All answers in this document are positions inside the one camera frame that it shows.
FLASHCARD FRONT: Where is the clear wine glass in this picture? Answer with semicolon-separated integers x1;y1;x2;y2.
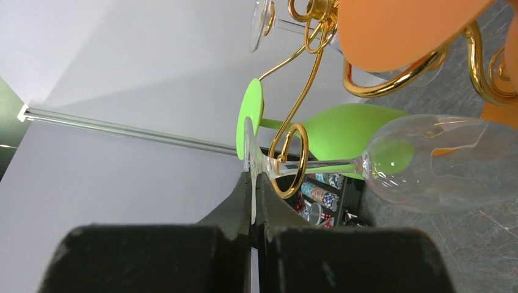
248;0;409;80
243;114;517;214

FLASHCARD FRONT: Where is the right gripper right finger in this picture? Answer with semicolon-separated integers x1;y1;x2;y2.
255;173;311;249

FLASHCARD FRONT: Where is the gold rack with wooden base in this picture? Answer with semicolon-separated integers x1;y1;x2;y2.
258;0;518;200

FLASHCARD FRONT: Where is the clear wine glass front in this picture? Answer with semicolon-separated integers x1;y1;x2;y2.
243;114;517;214

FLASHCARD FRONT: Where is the black poker chip case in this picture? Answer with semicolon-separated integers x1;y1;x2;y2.
247;148;368;228

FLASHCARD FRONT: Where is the clear wine glass back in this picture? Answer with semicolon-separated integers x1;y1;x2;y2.
248;0;409;80

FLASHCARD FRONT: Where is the green wine glass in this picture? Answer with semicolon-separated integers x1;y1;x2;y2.
236;79;410;161

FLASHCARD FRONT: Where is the orange wine glass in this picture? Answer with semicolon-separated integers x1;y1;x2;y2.
338;0;493;72

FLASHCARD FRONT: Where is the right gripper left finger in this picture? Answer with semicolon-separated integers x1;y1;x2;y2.
196;172;252;249

